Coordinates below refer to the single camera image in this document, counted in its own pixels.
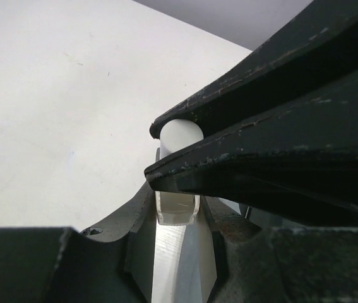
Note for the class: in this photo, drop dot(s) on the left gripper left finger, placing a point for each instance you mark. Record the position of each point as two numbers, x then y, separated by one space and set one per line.
111 261

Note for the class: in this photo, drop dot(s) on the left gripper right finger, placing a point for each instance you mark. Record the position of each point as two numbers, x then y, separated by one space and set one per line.
241 262

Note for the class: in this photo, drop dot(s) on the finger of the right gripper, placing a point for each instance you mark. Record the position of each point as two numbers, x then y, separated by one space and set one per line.
316 47
299 160

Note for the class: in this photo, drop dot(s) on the white nail polish cap brush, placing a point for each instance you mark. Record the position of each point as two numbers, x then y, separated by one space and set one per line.
178 134

